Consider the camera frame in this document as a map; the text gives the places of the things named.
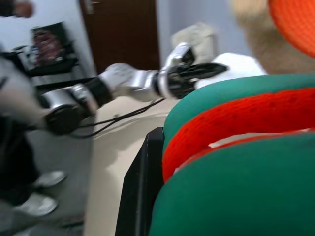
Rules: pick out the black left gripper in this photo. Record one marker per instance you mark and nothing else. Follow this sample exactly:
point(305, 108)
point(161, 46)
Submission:
point(178, 82)

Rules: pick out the white shoe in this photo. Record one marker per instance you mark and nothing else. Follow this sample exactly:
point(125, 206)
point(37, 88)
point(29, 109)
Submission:
point(50, 178)
point(37, 204)

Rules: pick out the black equipment stand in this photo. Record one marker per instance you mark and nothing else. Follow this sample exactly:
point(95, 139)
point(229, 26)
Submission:
point(53, 71)

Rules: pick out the white box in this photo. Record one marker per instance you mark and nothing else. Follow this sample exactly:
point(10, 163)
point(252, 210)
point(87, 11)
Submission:
point(236, 67)

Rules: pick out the dark framed poster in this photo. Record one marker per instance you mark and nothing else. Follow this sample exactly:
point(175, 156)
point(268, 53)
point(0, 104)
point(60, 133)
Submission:
point(50, 44)

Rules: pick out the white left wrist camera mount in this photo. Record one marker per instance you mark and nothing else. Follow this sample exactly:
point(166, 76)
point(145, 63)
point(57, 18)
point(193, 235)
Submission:
point(180, 52)

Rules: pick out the brown wooden door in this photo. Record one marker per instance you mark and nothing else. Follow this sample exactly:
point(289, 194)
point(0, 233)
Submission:
point(123, 34)

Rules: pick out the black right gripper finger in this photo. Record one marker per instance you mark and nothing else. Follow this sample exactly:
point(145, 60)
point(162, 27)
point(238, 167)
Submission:
point(140, 182)

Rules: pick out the white plastic bag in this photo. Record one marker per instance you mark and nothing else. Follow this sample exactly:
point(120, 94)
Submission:
point(194, 39)

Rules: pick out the beige fuzzy object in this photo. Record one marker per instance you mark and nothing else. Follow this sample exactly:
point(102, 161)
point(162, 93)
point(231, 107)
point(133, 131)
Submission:
point(263, 46)

